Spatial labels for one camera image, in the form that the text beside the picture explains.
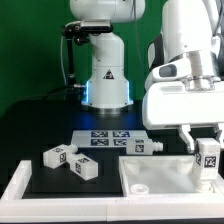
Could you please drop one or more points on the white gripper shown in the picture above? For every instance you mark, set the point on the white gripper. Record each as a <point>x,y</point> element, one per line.
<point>168,104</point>

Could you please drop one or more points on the white square tabletop part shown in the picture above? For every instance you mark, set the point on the white square tabletop part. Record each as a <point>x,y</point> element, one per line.
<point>150,175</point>

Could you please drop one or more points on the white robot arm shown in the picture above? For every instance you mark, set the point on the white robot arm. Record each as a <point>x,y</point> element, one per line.
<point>190,36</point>

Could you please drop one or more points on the white U-shaped fence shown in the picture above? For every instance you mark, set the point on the white U-shaped fence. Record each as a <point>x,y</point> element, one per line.
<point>14,208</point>

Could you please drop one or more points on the white marker sheet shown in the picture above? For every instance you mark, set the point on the white marker sheet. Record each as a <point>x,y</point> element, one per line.
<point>105,138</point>

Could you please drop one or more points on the black camera on stand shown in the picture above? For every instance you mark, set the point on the black camera on stand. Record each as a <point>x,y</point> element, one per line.
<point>77,32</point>

